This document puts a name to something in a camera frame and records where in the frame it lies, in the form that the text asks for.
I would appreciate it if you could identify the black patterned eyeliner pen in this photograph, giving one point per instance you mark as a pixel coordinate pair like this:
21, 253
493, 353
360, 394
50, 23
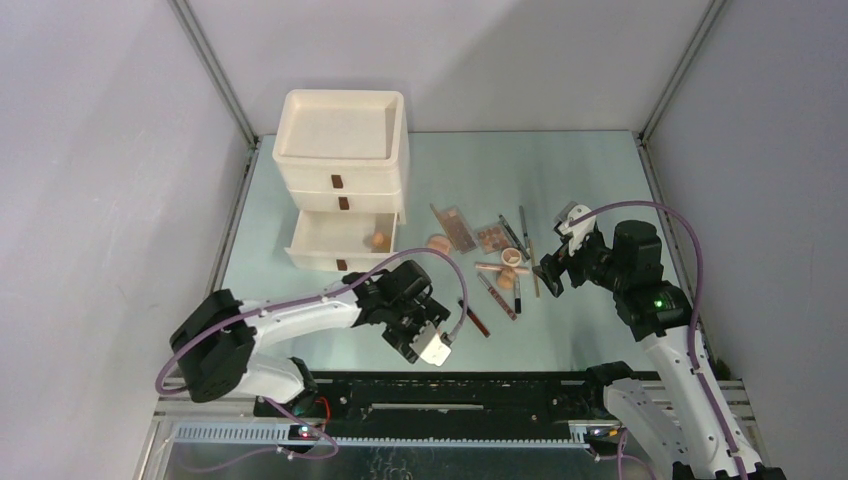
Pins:
515, 240

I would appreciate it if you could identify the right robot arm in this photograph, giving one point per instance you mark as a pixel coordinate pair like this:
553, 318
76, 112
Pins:
700, 439

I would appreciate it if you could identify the red lettered lip gloss tube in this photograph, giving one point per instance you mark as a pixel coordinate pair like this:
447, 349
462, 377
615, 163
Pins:
497, 297

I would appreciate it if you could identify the small square blush palette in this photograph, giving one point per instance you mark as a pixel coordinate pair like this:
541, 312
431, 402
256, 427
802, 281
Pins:
492, 238

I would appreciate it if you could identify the white bottom drawer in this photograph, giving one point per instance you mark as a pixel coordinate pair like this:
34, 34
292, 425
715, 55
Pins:
340, 242

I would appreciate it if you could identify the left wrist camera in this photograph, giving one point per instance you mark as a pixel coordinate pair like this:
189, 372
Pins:
430, 348

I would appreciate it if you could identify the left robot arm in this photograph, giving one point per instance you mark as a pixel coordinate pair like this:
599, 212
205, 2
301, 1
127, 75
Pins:
222, 345

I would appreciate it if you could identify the white drawer organizer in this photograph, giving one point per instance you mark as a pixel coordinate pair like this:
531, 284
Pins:
344, 150

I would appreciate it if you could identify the pink concealer tube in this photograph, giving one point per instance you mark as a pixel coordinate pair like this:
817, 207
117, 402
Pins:
518, 270

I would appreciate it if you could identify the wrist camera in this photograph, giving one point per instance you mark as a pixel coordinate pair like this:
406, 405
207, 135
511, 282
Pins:
430, 348
575, 222

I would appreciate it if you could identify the patterned silver eyeliner pen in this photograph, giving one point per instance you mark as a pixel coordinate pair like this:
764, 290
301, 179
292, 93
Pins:
509, 232

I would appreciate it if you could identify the round cream compact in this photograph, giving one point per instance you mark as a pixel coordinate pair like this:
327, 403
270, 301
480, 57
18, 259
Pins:
511, 257

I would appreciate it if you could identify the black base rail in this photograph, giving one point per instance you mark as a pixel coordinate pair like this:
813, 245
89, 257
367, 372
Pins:
460, 406

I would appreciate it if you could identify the dark red lip gloss tube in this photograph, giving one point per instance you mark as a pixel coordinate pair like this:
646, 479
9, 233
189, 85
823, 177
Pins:
481, 327

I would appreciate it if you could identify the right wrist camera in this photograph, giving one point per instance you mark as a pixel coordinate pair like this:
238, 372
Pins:
575, 222

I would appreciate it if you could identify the clear mascara tube black cap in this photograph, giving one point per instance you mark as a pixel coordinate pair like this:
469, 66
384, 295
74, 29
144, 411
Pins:
518, 305

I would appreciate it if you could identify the aluminium frame rail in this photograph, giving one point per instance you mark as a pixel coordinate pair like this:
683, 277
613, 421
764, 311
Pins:
197, 38

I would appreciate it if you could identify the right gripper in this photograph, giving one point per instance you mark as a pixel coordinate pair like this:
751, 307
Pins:
550, 268

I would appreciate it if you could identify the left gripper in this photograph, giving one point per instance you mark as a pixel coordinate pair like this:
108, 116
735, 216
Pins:
429, 311

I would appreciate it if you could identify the long eyeshadow palette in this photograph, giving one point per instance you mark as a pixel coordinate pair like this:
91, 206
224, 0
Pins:
458, 230

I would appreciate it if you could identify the round peach powder puff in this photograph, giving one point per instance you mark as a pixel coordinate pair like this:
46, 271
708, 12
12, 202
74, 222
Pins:
440, 243

